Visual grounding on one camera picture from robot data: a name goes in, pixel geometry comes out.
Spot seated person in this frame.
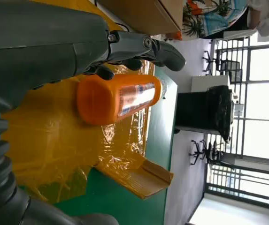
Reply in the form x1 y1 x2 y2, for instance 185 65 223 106
165 0 249 41

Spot brown cardboard box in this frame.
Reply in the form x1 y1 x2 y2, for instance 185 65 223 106
97 0 184 36

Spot white cabinet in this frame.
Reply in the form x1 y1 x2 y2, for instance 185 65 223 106
191 75 231 93

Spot green table mat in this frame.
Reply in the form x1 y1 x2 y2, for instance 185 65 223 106
19 67 178 225

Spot orange detergent bottle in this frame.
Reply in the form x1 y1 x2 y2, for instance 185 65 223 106
76 74 168 127

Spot black window railing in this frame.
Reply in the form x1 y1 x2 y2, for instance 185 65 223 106
205 37 269 212

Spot black office chair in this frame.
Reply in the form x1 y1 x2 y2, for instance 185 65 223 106
189 140 206 165
201 140 225 165
202 49 242 84

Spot black wheeled bin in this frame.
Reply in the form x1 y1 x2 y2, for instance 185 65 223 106
175 85 234 142

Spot yellow plastic sheet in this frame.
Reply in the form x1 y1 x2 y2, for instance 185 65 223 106
1 0 174 204

